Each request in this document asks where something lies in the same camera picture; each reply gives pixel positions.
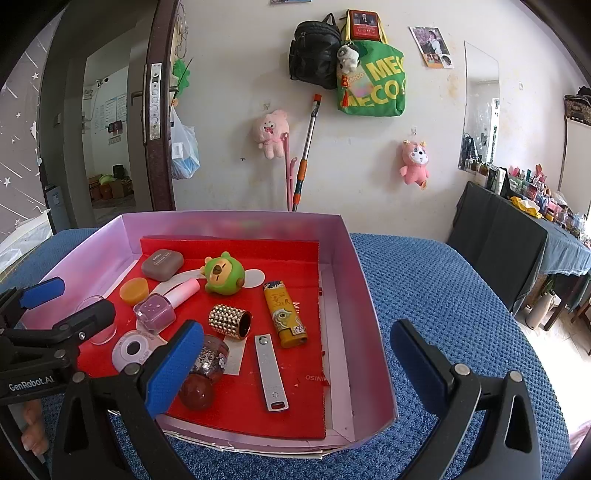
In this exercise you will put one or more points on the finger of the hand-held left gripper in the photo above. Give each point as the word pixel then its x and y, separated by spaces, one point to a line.
pixel 92 318
pixel 41 293

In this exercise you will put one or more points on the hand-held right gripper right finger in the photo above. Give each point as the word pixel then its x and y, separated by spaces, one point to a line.
pixel 415 355

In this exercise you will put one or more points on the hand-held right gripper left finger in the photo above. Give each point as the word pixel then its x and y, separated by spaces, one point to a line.
pixel 175 364

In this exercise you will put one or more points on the clear glass cup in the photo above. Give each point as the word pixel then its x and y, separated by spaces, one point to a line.
pixel 104 334

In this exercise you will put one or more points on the glitter bottle with red ball cap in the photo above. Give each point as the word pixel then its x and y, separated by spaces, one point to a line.
pixel 196 392

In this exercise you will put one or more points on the pink round device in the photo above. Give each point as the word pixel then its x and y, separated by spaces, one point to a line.
pixel 121 359

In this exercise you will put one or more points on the orange round tin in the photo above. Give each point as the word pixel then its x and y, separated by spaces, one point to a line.
pixel 135 290

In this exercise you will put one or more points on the pink nail polish bottle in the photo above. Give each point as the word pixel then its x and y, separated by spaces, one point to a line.
pixel 154 314

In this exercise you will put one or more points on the pink cardboard box red liner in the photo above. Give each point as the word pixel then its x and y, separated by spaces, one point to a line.
pixel 360 323

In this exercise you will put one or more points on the gold studded case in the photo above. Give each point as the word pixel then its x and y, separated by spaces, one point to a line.
pixel 226 318

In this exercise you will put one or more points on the brown earbuds case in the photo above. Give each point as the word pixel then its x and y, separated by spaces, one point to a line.
pixel 161 265

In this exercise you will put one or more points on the silver nail clipper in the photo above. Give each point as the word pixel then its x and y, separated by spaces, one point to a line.
pixel 270 374

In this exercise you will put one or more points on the green capybara toy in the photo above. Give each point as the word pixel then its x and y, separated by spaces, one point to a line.
pixel 224 277

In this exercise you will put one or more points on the yellow lighter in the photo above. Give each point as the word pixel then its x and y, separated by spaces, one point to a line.
pixel 282 314

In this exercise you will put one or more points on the person's left hand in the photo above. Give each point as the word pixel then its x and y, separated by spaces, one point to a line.
pixel 34 427

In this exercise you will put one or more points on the white sheer cloth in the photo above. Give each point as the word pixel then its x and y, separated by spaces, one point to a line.
pixel 23 240

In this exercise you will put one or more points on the red paper sheet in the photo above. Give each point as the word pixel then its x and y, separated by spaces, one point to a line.
pixel 235 406

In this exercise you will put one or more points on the beige thermos bottle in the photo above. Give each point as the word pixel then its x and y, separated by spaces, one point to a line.
pixel 538 314

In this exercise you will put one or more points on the star print curtain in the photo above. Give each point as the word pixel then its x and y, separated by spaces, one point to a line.
pixel 18 161

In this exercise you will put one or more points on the black table cloth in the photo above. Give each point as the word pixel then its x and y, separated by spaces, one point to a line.
pixel 498 240

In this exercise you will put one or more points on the dark wooden door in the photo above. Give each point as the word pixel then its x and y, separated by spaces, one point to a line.
pixel 159 184

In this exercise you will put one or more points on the blue table cloth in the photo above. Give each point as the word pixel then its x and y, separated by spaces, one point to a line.
pixel 568 254

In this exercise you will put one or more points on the pink bedding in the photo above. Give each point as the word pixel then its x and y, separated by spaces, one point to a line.
pixel 579 443

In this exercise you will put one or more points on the yellow cloth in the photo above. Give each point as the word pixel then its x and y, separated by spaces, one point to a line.
pixel 526 205

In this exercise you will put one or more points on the blue plastic bag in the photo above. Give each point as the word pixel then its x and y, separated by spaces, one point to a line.
pixel 184 152

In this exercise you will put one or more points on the pink fox plush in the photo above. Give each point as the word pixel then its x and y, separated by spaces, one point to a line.
pixel 414 164

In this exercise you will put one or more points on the pink pig plush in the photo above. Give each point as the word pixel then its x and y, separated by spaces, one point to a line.
pixel 270 134

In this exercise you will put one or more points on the white wardrobe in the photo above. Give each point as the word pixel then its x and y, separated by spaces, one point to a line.
pixel 577 161

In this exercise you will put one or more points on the red tassel charm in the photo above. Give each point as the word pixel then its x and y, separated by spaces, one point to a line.
pixel 346 97

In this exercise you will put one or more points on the green tote bag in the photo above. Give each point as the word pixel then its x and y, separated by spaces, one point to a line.
pixel 378 83

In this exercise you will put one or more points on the iridescent card charm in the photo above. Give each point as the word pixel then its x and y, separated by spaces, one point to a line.
pixel 361 85

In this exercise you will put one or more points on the patterned storage bag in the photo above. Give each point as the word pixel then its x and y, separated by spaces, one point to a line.
pixel 579 108

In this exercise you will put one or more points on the panda plush charm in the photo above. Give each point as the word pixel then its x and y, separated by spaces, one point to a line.
pixel 348 57

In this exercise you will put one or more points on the black backpack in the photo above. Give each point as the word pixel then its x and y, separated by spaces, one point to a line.
pixel 314 50

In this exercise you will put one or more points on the wall mirror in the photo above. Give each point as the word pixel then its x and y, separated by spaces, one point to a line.
pixel 480 101

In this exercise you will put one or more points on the wall photo poster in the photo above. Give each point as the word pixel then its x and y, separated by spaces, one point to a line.
pixel 431 44

